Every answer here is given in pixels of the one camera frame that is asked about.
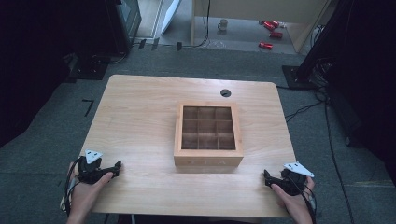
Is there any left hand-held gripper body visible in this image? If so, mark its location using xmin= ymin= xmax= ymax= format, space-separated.
xmin=77 ymin=149 xmax=115 ymax=185

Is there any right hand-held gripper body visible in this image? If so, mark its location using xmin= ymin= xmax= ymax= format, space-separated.
xmin=270 ymin=161 xmax=316 ymax=197

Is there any wooden compartment box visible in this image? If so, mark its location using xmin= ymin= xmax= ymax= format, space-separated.
xmin=173 ymin=101 xmax=245 ymax=168

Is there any person's right hand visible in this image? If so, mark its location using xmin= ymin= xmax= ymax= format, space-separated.
xmin=270 ymin=175 xmax=316 ymax=224

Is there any person's left hand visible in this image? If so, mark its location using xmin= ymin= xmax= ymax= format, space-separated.
xmin=65 ymin=161 xmax=115 ymax=224

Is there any black stand base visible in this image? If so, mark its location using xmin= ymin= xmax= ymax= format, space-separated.
xmin=66 ymin=53 xmax=110 ymax=82

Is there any black metal stand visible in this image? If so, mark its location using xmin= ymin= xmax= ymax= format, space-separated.
xmin=282 ymin=0 xmax=356 ymax=91

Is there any white board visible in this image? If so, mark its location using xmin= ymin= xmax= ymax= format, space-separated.
xmin=160 ymin=0 xmax=182 ymax=35

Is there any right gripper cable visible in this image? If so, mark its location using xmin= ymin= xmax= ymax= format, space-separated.
xmin=281 ymin=169 xmax=318 ymax=224

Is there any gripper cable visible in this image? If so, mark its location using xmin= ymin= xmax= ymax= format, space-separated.
xmin=59 ymin=157 xmax=86 ymax=217
xmin=281 ymin=169 xmax=318 ymax=224

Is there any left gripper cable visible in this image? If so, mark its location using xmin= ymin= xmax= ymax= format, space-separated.
xmin=59 ymin=157 xmax=86 ymax=217

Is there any black floor cable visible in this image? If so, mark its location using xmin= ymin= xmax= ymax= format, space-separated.
xmin=181 ymin=0 xmax=211 ymax=49
xmin=276 ymin=83 xmax=356 ymax=224

